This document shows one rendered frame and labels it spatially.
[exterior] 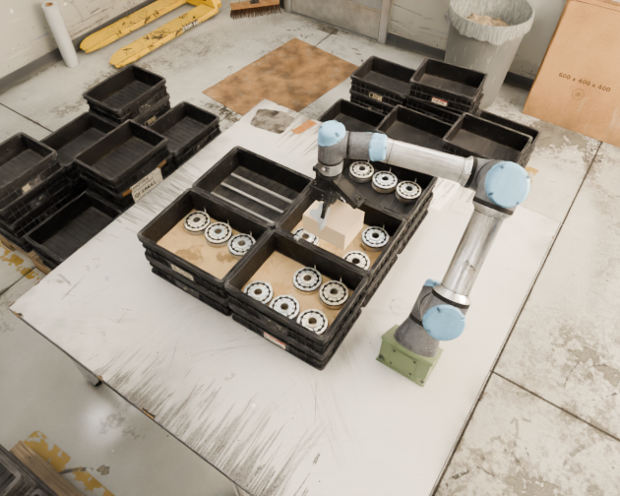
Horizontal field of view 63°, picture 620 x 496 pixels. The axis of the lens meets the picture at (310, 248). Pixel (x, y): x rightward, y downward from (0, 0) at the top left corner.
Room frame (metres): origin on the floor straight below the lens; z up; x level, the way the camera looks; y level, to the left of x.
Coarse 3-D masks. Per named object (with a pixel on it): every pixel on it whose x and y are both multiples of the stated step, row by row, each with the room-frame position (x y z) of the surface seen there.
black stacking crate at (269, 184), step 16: (224, 160) 1.59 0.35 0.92; (240, 160) 1.66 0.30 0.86; (256, 160) 1.61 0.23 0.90; (208, 176) 1.50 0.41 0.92; (224, 176) 1.58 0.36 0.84; (256, 176) 1.60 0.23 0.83; (272, 176) 1.57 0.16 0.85; (288, 176) 1.53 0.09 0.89; (224, 192) 1.50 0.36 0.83; (256, 192) 1.50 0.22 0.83; (288, 192) 1.50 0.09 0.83; (256, 208) 1.41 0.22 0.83
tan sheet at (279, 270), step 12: (276, 252) 1.18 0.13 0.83; (264, 264) 1.13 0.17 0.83; (276, 264) 1.13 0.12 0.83; (288, 264) 1.13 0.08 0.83; (300, 264) 1.13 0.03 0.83; (264, 276) 1.07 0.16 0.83; (276, 276) 1.07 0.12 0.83; (288, 276) 1.08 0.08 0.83; (276, 288) 1.02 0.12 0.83; (288, 288) 1.02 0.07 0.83; (348, 288) 1.02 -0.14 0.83; (300, 300) 0.97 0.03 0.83; (312, 300) 0.97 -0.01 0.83; (300, 312) 0.92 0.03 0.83; (324, 312) 0.92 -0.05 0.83; (336, 312) 0.92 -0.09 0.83; (312, 324) 0.88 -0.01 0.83
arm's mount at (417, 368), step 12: (396, 324) 0.92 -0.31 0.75; (384, 336) 0.82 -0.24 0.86; (384, 348) 0.81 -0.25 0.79; (396, 348) 0.78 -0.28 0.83; (384, 360) 0.80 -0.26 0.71; (396, 360) 0.78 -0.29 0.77; (408, 360) 0.75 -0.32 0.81; (420, 360) 0.73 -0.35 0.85; (432, 360) 0.74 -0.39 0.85; (408, 372) 0.75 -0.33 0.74; (420, 372) 0.73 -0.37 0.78; (420, 384) 0.72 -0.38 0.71
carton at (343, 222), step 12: (312, 204) 1.16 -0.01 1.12; (336, 204) 1.16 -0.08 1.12; (336, 216) 1.11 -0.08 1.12; (348, 216) 1.11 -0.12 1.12; (360, 216) 1.11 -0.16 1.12; (312, 228) 1.09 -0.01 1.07; (324, 228) 1.07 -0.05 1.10; (336, 228) 1.05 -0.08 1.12; (348, 228) 1.05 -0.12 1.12; (360, 228) 1.11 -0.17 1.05; (336, 240) 1.04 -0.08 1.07; (348, 240) 1.05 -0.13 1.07
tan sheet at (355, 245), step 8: (360, 232) 1.28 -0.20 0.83; (320, 240) 1.24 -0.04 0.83; (352, 240) 1.24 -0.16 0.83; (360, 240) 1.25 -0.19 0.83; (328, 248) 1.20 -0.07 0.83; (336, 248) 1.21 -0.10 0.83; (352, 248) 1.21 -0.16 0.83; (360, 248) 1.21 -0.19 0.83; (368, 256) 1.17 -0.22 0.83; (376, 256) 1.17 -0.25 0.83
